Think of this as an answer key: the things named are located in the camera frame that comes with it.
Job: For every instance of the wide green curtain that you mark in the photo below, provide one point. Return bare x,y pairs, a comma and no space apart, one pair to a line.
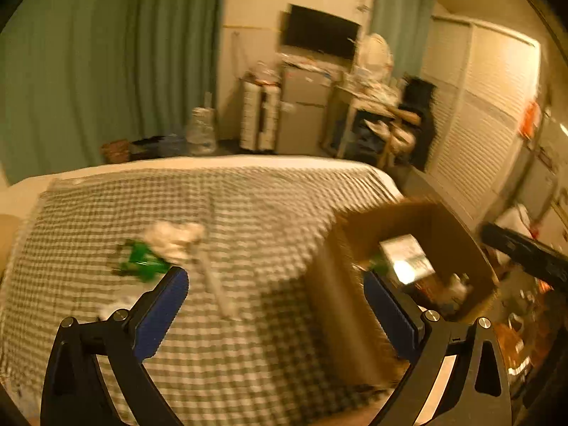
111,53

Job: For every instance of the white louvred wardrobe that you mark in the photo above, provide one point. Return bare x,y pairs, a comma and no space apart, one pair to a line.
479,120

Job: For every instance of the black bag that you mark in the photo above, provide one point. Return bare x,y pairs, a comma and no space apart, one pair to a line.
419,115

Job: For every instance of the green white medicine box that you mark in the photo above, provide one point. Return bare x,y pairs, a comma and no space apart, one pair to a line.
408,253

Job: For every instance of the narrow green curtain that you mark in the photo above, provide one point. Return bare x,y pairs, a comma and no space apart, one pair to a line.
399,13

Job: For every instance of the white bed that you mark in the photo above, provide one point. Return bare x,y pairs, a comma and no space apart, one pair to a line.
133,166

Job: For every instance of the white cream tube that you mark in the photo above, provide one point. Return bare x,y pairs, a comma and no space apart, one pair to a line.
217,284

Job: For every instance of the white suitcase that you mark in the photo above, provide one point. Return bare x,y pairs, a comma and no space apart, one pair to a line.
259,115

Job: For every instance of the white oval mirror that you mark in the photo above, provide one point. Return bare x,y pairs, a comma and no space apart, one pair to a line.
375,53

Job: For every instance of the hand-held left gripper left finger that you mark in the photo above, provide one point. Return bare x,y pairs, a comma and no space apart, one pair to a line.
159,310

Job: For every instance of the green foil packet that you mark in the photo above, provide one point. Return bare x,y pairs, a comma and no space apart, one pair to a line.
142,259

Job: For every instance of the orange hanging cloth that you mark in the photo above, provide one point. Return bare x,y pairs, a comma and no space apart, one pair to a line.
529,120

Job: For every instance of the grey small fridge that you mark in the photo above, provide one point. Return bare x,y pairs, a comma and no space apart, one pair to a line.
304,106

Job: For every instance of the white dressing table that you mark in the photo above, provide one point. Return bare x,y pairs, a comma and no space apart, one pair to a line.
350,115

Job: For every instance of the clear water jug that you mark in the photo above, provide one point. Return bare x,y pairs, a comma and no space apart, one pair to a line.
202,133

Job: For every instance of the brown cardboard box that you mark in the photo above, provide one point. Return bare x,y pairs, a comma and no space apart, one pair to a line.
337,297

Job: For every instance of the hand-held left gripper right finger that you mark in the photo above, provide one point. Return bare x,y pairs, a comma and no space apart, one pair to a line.
390,315

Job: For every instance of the black wall television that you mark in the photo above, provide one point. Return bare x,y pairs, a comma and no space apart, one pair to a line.
319,31

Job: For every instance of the brown woven basket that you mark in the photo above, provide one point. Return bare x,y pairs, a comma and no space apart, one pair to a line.
116,151

